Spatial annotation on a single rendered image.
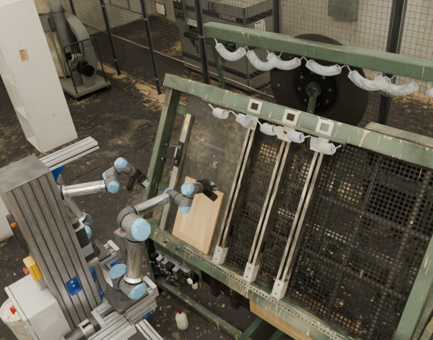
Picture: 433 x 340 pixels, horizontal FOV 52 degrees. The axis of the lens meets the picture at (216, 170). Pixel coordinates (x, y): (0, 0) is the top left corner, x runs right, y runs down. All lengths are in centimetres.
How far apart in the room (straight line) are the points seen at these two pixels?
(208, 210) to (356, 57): 147
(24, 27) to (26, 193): 411
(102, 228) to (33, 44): 266
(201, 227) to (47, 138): 397
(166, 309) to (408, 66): 282
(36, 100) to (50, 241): 413
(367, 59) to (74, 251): 214
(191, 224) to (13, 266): 237
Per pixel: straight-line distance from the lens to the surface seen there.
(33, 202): 251
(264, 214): 295
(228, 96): 308
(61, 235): 271
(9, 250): 540
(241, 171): 302
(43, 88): 661
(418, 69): 289
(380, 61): 296
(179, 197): 281
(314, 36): 319
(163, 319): 415
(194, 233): 339
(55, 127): 685
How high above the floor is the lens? 329
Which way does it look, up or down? 35 degrees down
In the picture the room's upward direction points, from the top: 7 degrees counter-clockwise
